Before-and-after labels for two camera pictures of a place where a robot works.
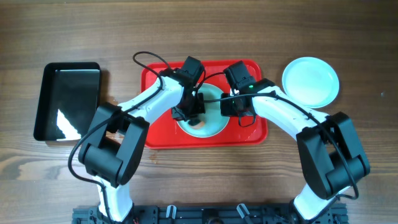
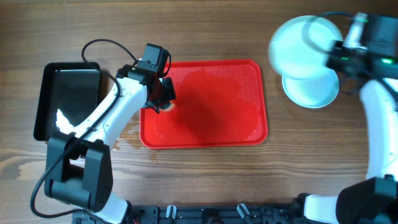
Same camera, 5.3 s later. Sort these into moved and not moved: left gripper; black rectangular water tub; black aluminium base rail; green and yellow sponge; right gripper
Moved: green and yellow sponge; right gripper; left gripper
Not moved: black rectangular water tub; black aluminium base rail
